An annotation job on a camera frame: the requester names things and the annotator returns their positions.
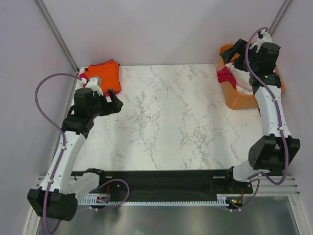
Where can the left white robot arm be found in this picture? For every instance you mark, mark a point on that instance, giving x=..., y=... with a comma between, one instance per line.
x=55, y=197

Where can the white t shirt red print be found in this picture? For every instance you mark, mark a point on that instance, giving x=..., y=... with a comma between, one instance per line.
x=241, y=78

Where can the left aluminium corner post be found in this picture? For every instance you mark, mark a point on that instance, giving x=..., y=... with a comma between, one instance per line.
x=57, y=35

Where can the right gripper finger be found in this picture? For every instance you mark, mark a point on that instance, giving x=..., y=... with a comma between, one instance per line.
x=228, y=54
x=240, y=46

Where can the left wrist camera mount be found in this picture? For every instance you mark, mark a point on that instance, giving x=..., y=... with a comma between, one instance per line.
x=93, y=83

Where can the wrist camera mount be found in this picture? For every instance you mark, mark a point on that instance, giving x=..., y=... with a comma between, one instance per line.
x=93, y=83
x=263, y=37

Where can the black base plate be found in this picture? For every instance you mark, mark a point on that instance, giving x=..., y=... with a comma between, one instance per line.
x=171, y=185

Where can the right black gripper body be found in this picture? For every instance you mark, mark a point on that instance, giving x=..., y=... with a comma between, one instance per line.
x=241, y=62

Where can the crimson t shirt in basket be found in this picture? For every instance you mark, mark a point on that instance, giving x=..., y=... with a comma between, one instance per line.
x=224, y=75

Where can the aluminium corner post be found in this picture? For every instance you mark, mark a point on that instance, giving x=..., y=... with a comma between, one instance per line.
x=279, y=16
x=57, y=35

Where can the right aluminium corner post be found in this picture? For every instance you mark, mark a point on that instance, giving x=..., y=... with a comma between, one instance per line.
x=279, y=16

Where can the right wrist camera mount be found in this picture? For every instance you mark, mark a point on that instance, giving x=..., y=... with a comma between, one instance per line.
x=263, y=37

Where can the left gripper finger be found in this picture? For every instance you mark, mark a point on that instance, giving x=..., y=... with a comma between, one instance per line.
x=112, y=95
x=115, y=105

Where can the white slotted cable duct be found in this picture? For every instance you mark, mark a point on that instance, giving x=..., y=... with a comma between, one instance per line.
x=99, y=200

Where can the orange folded t shirt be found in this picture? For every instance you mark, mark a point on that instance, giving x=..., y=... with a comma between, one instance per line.
x=105, y=77

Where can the orange plastic basket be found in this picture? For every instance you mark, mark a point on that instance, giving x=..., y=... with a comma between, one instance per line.
x=233, y=99

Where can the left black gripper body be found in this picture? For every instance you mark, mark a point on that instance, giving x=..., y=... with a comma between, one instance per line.
x=100, y=104

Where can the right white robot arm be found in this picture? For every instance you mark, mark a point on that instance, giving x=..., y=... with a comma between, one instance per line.
x=272, y=154

